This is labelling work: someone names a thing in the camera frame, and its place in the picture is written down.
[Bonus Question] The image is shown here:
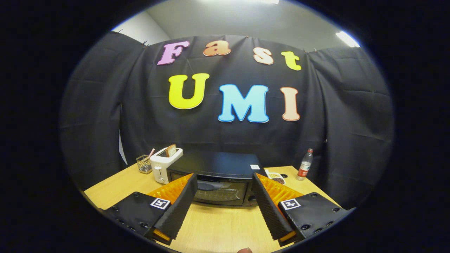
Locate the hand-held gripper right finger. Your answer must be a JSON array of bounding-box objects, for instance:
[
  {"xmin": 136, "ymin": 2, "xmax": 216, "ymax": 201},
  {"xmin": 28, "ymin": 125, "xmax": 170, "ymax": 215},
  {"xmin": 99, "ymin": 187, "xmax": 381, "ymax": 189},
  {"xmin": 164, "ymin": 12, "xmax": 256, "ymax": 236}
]
[{"xmin": 251, "ymin": 172, "xmax": 354, "ymax": 246}]

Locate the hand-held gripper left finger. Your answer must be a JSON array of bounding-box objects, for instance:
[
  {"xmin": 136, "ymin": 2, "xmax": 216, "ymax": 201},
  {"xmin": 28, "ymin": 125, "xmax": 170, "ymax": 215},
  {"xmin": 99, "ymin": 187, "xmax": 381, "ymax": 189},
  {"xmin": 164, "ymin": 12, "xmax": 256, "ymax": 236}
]
[{"xmin": 104, "ymin": 173, "xmax": 198, "ymax": 246}]

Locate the black toaster oven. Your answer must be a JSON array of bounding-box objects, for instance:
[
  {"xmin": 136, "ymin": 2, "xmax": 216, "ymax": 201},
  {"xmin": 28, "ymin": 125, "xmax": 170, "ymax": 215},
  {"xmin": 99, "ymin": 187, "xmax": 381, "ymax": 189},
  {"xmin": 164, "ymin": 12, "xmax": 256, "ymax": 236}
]
[{"xmin": 166, "ymin": 151, "xmax": 268, "ymax": 207}]

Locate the white bread toaster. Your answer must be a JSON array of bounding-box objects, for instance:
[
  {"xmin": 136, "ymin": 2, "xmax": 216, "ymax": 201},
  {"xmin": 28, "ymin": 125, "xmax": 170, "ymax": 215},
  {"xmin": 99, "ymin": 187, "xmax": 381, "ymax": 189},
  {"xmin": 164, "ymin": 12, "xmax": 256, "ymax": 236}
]
[{"xmin": 150, "ymin": 147, "xmax": 184, "ymax": 184}]

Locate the white snack dish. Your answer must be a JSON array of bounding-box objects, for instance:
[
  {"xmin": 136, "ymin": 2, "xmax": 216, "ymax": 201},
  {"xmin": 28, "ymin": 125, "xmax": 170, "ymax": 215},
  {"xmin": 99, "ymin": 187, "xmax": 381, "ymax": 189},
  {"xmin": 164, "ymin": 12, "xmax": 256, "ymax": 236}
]
[{"xmin": 264, "ymin": 170, "xmax": 286, "ymax": 186}]

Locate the red label water bottle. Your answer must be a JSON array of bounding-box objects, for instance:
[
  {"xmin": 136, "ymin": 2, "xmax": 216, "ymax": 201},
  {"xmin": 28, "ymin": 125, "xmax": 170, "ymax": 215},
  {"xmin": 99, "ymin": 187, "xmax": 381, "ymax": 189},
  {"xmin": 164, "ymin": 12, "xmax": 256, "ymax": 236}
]
[{"xmin": 296, "ymin": 148, "xmax": 314, "ymax": 181}]

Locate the small ceiling light panel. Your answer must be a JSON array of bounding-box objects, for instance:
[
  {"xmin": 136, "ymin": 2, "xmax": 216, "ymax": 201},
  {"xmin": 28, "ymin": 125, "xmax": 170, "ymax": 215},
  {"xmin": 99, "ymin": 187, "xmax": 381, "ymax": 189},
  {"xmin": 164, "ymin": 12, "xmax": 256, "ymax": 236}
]
[{"xmin": 336, "ymin": 31, "xmax": 361, "ymax": 48}]

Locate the large ceiling light panel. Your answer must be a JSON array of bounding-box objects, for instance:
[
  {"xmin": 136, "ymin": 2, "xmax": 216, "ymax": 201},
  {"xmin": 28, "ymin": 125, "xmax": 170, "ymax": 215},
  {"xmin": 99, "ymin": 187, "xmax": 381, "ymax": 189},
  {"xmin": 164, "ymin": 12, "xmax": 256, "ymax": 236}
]
[{"xmin": 211, "ymin": 0, "xmax": 280, "ymax": 5}]

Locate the wire mesh holder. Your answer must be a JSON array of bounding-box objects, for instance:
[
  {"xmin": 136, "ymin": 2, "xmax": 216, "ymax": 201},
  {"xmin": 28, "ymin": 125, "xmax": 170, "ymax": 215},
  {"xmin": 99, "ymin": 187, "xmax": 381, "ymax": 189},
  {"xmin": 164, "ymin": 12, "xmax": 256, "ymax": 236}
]
[{"xmin": 136, "ymin": 155, "xmax": 153, "ymax": 174}]

